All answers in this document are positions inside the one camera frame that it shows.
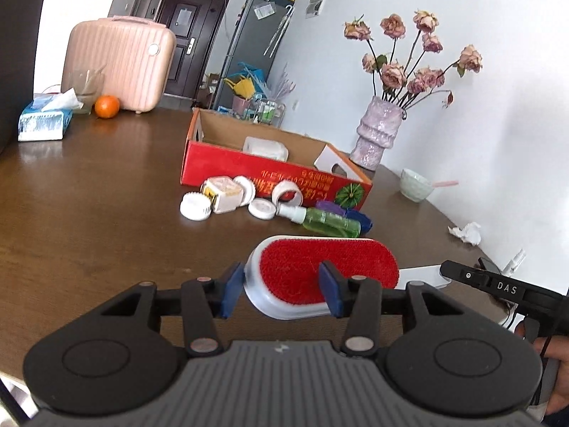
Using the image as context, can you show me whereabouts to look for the round white lid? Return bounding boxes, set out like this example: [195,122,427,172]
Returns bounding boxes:
[248,198,277,220]
[233,175,256,207]

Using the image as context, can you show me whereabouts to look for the dried pink roses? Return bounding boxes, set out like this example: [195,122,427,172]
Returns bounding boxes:
[343,9,483,110]

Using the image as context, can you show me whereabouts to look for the crumpled white tissue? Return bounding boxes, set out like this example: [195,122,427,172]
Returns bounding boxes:
[448,222,482,245]

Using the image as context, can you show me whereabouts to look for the green spray bottle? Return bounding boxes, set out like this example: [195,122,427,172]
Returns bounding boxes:
[276,204,362,238]

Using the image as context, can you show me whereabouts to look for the white hanging umbrella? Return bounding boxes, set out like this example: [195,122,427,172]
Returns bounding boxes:
[264,4,294,56]

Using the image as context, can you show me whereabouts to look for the grey refrigerator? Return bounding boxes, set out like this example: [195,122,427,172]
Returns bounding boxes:
[212,0,296,112]

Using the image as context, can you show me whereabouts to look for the ridged white lid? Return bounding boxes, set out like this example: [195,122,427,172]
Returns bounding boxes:
[180,192,213,221]

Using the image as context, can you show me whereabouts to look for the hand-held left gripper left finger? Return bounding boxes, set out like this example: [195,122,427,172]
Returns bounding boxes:
[101,263,245,357]

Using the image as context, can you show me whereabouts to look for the blue tissue box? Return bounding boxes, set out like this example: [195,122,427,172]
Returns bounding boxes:
[18,88,83,142]

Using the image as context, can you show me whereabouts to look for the red cardboard box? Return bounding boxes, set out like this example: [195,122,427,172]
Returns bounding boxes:
[180,107,373,212]

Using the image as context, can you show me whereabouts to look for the purple pampas stems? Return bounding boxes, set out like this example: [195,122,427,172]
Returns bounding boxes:
[267,64,296,99]

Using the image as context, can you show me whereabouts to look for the wire storage cart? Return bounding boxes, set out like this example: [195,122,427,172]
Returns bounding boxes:
[242,95,286,127]

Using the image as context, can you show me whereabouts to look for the dark brown door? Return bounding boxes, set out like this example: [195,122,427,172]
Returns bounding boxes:
[155,0,232,99]

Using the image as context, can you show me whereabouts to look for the person's right hand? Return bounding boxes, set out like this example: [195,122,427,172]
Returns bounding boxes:
[531,335,569,415]

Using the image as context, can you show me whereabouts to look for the square white jar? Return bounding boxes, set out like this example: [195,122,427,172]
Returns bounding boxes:
[202,177,244,213]

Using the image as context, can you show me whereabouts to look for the red and white lint brush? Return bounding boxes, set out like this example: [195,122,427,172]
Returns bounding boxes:
[244,235,400,321]

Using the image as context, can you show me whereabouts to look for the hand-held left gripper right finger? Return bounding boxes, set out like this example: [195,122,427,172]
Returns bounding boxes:
[318,262,459,357]

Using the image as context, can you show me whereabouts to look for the pale green bowl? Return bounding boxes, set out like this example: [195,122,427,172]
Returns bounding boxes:
[399,168,434,203]

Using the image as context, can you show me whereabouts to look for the small clear spray bottle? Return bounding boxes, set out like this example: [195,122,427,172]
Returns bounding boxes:
[502,249,527,274]

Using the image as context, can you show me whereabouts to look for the pink hard suitcase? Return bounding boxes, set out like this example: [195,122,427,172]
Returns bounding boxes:
[61,15,177,115]

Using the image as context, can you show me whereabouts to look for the black chair back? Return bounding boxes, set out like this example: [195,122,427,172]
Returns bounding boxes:
[0,0,47,156]

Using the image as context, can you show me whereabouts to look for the white flat pad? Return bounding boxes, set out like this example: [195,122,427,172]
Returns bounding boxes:
[398,264,452,290]

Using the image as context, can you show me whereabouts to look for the orange fruit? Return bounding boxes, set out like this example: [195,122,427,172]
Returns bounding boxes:
[95,95,121,119]

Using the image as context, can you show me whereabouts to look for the white tape roll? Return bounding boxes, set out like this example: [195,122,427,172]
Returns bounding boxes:
[271,180,304,207]

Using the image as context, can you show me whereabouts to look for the blue and yellow toy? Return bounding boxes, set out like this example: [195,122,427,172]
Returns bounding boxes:
[222,62,267,97]

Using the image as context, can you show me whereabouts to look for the blue notched cap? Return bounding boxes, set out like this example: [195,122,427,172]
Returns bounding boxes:
[344,210,373,234]

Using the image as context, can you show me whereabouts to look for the pink textured vase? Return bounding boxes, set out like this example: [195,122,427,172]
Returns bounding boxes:
[350,96,407,170]

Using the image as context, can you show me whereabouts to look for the clear glass cup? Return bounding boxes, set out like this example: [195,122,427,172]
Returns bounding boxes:
[67,69,105,115]

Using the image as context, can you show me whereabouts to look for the large white plastic jar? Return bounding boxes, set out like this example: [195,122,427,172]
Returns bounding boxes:
[242,136,289,162]

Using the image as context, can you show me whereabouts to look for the brown cardboard carton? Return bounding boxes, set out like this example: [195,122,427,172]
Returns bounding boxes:
[198,73,220,107]

